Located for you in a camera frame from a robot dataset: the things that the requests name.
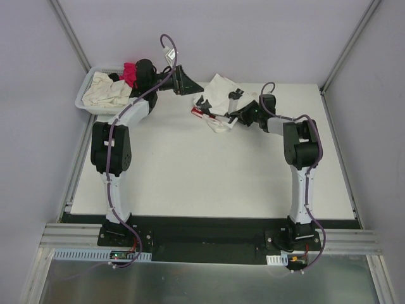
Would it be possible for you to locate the Coca-Cola print t-shirt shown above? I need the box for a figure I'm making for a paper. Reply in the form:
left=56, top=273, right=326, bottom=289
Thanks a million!
left=190, top=107, right=238, bottom=133

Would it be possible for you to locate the plain white t-shirt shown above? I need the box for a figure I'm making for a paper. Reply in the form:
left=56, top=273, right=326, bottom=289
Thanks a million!
left=193, top=74, right=258, bottom=116

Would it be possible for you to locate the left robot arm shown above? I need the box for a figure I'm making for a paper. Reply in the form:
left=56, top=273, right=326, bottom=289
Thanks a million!
left=90, top=59, right=204, bottom=246

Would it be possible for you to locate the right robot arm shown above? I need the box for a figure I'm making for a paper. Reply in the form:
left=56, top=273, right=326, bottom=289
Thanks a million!
left=228, top=92, right=323, bottom=252

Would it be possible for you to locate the pink garment in basket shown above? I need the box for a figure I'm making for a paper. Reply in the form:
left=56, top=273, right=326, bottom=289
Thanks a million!
left=122, top=63, right=137, bottom=88

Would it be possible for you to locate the black garment in basket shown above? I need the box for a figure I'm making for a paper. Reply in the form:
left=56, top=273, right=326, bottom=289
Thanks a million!
left=108, top=73, right=120, bottom=82

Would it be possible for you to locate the cream shirt in basket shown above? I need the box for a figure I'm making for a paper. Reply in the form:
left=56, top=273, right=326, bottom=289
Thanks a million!
left=82, top=72, right=132, bottom=108

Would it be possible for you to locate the white plastic laundry basket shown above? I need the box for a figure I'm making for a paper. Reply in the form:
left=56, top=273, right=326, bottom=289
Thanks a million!
left=75, top=65, right=132, bottom=115

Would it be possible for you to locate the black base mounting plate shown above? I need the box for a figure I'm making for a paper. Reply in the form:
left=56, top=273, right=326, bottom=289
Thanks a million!
left=97, top=215, right=321, bottom=265

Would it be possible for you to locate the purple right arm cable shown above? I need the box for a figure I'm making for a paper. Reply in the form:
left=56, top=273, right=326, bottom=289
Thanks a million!
left=259, top=82, right=327, bottom=279

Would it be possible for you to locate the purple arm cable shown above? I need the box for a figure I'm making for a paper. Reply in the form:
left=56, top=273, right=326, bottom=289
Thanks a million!
left=259, top=82, right=327, bottom=279
left=105, top=34, right=178, bottom=270

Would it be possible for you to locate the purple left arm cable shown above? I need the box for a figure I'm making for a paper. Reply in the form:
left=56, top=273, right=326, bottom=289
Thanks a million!
left=105, top=34, right=178, bottom=270

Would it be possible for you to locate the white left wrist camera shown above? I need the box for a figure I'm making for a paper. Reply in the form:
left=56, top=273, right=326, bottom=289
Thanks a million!
left=163, top=46, right=177, bottom=67

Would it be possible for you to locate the aluminium frame post right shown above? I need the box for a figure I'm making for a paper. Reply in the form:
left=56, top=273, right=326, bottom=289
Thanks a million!
left=319, top=0, right=383, bottom=92

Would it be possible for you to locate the aluminium frame post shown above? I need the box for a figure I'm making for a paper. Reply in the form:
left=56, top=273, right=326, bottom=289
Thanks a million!
left=47, top=0, right=91, bottom=72
left=319, top=0, right=383, bottom=92

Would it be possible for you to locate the aluminium frame post left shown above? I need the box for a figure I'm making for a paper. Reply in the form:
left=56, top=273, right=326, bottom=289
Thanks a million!
left=47, top=0, right=91, bottom=72

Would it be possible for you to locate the right white cable duct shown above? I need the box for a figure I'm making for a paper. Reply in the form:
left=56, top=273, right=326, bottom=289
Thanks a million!
left=266, top=254, right=289, bottom=267

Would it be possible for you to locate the white cable duct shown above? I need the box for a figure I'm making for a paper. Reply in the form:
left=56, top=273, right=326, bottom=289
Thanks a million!
left=266, top=254, right=289, bottom=267
left=53, top=249, right=152, bottom=263

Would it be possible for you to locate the aluminium extrusion rail right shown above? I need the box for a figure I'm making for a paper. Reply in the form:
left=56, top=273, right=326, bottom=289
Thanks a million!
left=324, top=229, right=382, bottom=255

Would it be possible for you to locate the aluminium extrusion rail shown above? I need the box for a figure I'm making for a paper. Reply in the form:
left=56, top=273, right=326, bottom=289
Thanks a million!
left=40, top=223, right=101, bottom=248
left=324, top=229, right=382, bottom=255

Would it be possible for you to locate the aluminium extrusion rail left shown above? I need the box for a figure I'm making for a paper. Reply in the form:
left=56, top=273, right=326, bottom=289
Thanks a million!
left=40, top=223, right=101, bottom=248

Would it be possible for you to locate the left white cable duct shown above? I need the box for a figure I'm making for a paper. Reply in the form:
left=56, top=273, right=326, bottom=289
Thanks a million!
left=53, top=249, right=152, bottom=263

